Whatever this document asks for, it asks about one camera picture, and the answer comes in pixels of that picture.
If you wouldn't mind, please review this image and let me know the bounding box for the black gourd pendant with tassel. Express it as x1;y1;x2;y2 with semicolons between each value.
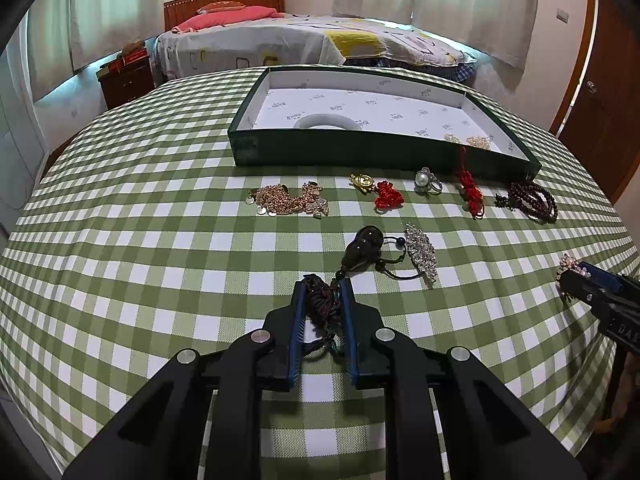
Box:
300;226;431;361

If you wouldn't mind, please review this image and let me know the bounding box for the gold charm with red knot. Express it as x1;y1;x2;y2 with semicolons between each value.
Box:
349;172;405;211

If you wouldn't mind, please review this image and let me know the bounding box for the wooden headboard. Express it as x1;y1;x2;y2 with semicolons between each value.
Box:
164;0;286;31

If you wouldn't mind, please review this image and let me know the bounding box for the small rose gold brooch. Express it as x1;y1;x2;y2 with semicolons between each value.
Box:
557;253;592;282

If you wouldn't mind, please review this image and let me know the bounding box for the dark green shallow box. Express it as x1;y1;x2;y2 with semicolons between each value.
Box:
227;66;542;182

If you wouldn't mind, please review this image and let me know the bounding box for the small orange pillow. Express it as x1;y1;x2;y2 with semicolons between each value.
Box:
196;2;246;15

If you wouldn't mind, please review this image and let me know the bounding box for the green checked tablecloth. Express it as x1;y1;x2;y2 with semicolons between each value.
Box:
0;65;640;480

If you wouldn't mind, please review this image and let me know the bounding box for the cream pearl necklace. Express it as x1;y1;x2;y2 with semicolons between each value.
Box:
444;133;492;151

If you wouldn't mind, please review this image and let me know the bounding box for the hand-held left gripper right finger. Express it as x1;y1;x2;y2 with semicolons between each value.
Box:
337;279;588;480

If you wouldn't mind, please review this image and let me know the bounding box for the silver rhinestone brooch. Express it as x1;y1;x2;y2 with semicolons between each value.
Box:
402;222;440;283

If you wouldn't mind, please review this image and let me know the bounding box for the bed with patterned quilt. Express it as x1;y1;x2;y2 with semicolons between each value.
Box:
154;12;481;86

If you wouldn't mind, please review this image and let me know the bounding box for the brown wooden door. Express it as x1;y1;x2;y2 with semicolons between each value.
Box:
549;0;640;206

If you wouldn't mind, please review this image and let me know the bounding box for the dark red bead bracelet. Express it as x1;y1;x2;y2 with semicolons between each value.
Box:
495;181;559;223

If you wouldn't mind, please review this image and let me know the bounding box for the red-brown nightstand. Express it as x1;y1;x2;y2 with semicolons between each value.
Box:
97;57;154;110

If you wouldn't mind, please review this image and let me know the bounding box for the silver pearl ring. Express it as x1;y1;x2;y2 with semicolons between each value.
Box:
414;166;444;196

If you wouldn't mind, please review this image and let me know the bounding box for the red box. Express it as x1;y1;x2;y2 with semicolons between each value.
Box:
107;51;150;72

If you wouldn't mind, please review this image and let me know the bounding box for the white jade bangle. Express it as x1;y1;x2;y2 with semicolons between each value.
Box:
293;114;360;131

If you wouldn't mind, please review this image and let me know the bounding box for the long red knot tassel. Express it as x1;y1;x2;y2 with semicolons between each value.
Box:
456;146;486;220

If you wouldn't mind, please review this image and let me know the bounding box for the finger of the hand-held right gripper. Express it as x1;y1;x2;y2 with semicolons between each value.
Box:
558;270;607;312
580;261;627;292

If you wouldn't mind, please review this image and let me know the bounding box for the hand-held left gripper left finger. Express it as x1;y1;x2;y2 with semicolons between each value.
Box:
62;279;308;480

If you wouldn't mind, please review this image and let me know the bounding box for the pink pillow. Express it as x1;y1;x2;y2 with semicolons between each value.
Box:
172;6;279;34

